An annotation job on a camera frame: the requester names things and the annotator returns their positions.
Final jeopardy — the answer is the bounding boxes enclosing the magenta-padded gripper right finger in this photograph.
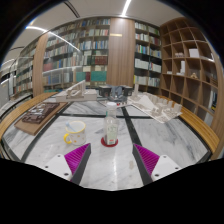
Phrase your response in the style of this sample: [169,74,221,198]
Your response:
[132,143,183,185]

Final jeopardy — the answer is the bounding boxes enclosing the wooden cubby shelf unit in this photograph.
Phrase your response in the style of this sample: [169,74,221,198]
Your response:
[159,17,224,131]

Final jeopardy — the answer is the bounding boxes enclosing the brown model on wooden board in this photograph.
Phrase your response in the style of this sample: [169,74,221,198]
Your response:
[13,101,69,136]

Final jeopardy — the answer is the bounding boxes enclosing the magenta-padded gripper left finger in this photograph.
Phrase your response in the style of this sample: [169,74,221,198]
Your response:
[43,142,92,185]

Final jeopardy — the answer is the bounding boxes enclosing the dark grey architectural model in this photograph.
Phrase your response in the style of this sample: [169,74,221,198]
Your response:
[98,85,134,101]

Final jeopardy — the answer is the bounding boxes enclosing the ceiling strip lights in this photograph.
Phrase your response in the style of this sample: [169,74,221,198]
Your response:
[0,0,133,84]

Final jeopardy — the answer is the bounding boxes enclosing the large white architectural model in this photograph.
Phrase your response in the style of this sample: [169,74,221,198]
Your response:
[128,83,184,124]

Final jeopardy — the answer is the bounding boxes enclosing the clear plastic drink bottle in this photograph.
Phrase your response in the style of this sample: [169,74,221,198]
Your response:
[103,101,120,146]

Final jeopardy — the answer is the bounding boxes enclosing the flat round red coaster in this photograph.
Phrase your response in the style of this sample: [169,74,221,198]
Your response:
[100,135,120,148]

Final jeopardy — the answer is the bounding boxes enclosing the wall bookshelf full of books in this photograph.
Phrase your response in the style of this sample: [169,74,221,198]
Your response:
[9,18,163,98]

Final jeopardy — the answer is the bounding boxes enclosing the white architectural model with ramp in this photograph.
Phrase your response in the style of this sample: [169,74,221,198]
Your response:
[54,79,98,103]

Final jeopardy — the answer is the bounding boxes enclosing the white mug with yellow handle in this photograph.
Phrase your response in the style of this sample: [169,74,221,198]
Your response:
[63,120,87,146]

